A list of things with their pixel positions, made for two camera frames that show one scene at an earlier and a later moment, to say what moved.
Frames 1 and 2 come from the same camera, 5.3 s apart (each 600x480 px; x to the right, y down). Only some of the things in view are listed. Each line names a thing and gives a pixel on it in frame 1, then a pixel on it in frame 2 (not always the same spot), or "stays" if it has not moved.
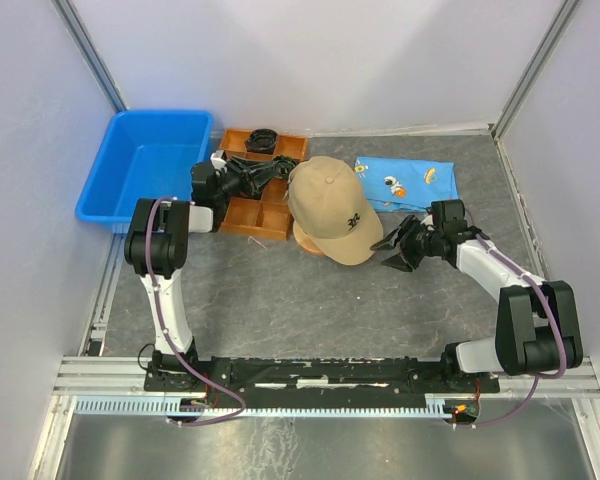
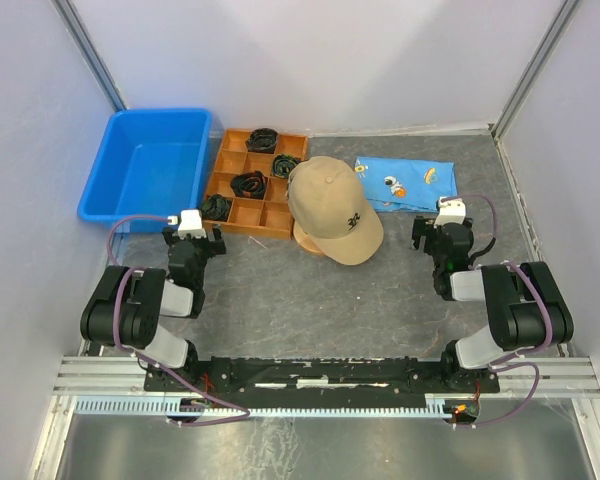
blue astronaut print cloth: x=406 y=184 stays
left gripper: x=253 y=175 → x=213 y=247
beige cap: x=328 y=203 stays
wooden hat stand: x=304 y=240 stays
